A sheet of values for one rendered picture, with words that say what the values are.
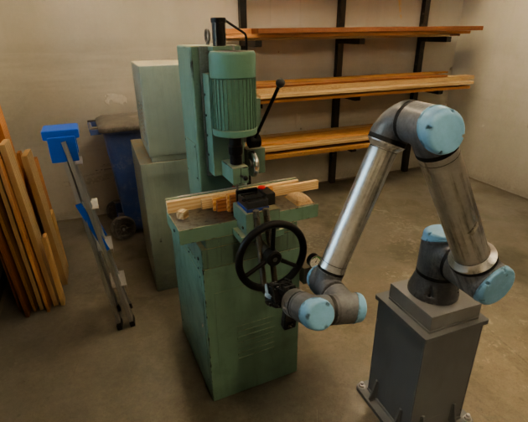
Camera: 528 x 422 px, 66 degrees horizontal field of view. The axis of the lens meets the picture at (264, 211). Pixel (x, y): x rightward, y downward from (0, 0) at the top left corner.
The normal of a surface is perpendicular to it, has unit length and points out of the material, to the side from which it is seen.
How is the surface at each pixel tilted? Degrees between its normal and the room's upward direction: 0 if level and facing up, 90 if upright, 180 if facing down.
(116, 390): 0
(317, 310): 69
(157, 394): 0
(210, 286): 90
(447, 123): 84
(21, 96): 90
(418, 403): 90
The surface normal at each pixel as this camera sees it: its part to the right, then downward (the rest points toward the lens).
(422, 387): 0.37, 0.37
